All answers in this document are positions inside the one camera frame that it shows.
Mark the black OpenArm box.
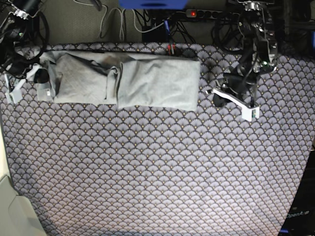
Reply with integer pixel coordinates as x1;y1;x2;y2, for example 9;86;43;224
279;151;315;236

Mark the beige plastic furniture piece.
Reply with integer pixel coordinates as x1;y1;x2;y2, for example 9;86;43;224
0;176;46;236

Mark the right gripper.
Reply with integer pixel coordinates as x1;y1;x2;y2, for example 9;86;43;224
0;55;49;83

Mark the light grey T-shirt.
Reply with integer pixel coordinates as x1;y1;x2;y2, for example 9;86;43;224
35;51;201;111

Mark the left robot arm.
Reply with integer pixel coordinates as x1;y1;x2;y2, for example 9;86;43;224
212;0;278;107

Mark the black box under table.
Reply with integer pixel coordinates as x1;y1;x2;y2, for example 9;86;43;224
142;25;168;43

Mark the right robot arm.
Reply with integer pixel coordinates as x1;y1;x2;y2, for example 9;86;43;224
0;0;50;79

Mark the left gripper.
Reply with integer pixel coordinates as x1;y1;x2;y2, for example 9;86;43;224
213;73;255;107

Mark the black power strip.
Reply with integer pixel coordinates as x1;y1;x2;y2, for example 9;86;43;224
184;8;241;21

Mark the blue box overhead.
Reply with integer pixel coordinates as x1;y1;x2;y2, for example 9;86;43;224
119;0;188;9

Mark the fan-patterned table cloth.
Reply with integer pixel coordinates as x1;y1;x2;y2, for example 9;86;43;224
0;44;315;236

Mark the white cable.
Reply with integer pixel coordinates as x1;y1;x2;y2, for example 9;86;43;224
99;8;126;40

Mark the red black table clamp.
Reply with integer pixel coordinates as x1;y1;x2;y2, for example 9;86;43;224
167;43;176;56

